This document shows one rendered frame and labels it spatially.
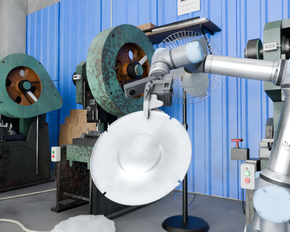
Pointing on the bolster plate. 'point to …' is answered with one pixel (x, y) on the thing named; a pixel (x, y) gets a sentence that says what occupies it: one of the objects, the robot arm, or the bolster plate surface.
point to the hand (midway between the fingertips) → (145, 116)
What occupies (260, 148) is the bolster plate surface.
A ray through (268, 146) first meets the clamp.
